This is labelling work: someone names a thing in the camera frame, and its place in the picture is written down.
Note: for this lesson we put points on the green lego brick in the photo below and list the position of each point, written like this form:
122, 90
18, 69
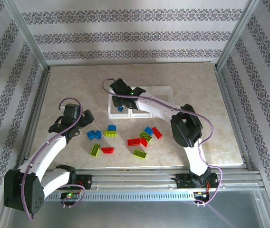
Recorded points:
146, 136
95, 150
140, 154
110, 134

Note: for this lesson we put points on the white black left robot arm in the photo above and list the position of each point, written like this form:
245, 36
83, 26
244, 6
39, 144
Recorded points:
51, 147

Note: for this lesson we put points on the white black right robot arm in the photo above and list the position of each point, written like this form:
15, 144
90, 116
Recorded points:
158, 109

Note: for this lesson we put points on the white bin for blue legos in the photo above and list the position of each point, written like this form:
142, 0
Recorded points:
120, 115

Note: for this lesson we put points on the white bin for green legos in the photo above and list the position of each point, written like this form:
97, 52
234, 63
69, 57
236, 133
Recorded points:
163, 93

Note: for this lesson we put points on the left controller board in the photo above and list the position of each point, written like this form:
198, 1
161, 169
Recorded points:
69, 196

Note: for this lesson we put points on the controller board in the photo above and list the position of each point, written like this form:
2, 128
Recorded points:
69, 196
200, 193

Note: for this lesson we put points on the grey metal base sheet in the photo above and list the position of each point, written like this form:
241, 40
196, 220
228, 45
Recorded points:
135, 213

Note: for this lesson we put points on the right controller board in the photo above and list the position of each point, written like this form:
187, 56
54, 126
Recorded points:
200, 193

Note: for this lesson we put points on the aluminium side rail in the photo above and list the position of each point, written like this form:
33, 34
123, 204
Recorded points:
234, 118
36, 114

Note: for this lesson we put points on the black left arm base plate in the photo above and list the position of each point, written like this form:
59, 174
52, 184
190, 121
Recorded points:
86, 181

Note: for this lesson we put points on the aluminium mounting rail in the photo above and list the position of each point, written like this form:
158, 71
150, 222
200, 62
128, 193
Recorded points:
135, 180

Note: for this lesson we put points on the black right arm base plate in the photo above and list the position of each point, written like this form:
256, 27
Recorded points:
182, 181

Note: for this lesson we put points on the aluminium frame post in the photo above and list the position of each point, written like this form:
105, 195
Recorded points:
236, 35
29, 35

